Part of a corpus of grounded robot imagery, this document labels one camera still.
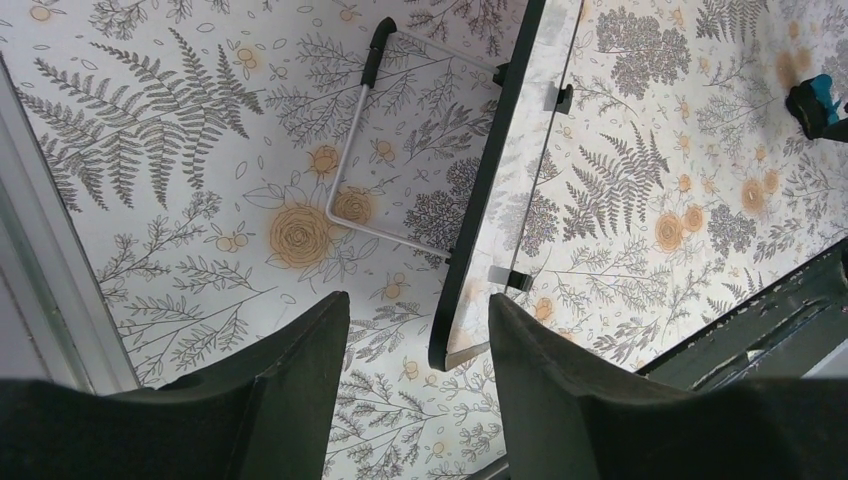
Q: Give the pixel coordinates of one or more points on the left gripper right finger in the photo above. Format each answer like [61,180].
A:
[569,414]

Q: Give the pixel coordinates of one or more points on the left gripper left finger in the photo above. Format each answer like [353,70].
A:
[264,412]

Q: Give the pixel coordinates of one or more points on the floral table cloth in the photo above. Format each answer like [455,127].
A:
[193,144]

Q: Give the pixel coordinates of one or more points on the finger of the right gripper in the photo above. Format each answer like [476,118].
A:
[836,130]

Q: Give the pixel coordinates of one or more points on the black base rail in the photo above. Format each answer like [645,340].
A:
[785,330]

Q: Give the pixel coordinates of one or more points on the white board black frame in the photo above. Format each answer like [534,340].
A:
[482,261]

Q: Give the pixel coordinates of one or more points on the blue black whiteboard eraser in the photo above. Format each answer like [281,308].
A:
[811,104]

